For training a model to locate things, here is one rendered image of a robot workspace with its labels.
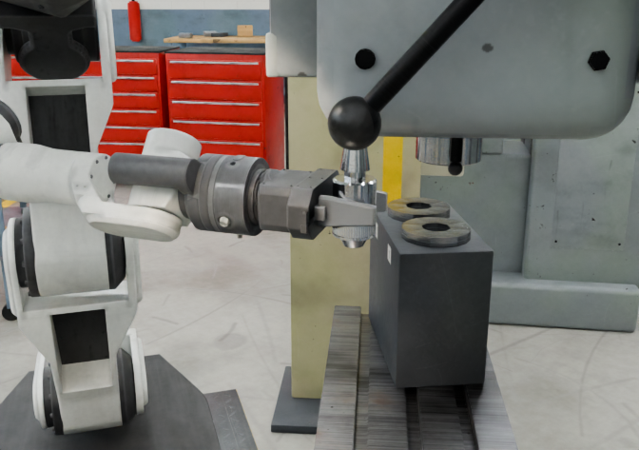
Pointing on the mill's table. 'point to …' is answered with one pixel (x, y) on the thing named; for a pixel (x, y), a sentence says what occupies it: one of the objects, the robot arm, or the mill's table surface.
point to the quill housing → (485, 51)
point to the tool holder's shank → (355, 164)
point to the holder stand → (430, 294)
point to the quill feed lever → (406, 68)
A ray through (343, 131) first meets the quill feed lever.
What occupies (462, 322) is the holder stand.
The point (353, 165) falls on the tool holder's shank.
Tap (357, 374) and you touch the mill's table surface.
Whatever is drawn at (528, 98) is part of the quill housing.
